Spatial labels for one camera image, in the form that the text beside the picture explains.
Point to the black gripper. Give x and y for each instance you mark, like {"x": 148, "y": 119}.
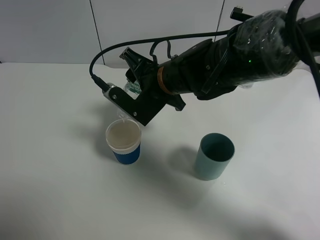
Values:
{"x": 142, "y": 74}

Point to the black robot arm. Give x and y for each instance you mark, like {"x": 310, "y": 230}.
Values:
{"x": 262, "y": 47}

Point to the teal green plastic cup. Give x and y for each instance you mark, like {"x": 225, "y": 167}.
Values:
{"x": 214, "y": 154}

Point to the blue and white cup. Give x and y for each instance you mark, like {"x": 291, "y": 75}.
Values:
{"x": 123, "y": 136}

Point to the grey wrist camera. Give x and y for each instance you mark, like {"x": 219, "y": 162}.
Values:
{"x": 142, "y": 109}

